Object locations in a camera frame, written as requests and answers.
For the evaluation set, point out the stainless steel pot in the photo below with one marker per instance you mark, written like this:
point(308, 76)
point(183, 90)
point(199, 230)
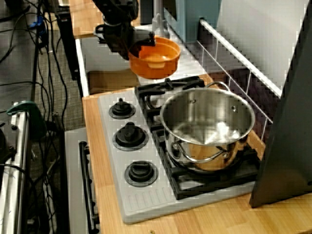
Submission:
point(207, 114)

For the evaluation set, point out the black post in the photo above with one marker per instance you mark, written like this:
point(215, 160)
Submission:
point(67, 44)

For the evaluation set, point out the wooden countertop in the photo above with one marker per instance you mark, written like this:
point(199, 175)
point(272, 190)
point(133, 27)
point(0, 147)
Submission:
point(102, 170)

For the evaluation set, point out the white oven door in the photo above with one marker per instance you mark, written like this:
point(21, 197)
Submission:
point(73, 170)

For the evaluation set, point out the blue connector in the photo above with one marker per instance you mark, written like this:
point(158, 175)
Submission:
point(37, 24)

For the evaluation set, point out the white toy sink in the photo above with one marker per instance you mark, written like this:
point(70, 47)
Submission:
point(190, 65)

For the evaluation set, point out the dark slanted panel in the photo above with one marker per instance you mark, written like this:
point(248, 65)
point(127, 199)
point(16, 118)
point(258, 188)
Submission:
point(287, 146)

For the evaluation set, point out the green clamp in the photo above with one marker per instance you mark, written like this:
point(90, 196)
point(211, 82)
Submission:
point(36, 119)

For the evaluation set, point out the grey toy stove top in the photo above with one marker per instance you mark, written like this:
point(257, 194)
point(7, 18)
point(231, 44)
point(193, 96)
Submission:
point(146, 200)

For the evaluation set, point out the wooden table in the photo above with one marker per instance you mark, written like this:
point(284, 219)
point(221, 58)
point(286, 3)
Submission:
point(83, 17)

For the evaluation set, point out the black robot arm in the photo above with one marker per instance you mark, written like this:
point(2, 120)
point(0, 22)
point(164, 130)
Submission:
point(114, 9)

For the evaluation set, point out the orange plastic pot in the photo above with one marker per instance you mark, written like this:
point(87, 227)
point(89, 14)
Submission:
point(156, 70)

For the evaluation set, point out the black burner grate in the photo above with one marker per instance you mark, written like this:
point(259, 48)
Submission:
point(219, 182)
point(170, 84)

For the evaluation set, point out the grey toy faucet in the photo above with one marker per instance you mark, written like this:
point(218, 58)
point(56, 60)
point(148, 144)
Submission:
point(159, 26)

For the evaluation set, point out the teal cabinet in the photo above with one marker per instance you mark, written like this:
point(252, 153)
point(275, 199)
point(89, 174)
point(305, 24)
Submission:
point(195, 22)

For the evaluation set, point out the aluminium frame rail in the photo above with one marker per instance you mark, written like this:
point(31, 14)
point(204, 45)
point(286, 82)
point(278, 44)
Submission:
point(20, 158)

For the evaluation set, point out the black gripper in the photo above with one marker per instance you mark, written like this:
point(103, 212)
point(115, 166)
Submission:
point(119, 39)

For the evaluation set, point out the black stove knob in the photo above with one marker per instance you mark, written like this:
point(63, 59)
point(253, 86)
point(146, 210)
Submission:
point(141, 173)
point(130, 137)
point(122, 111)

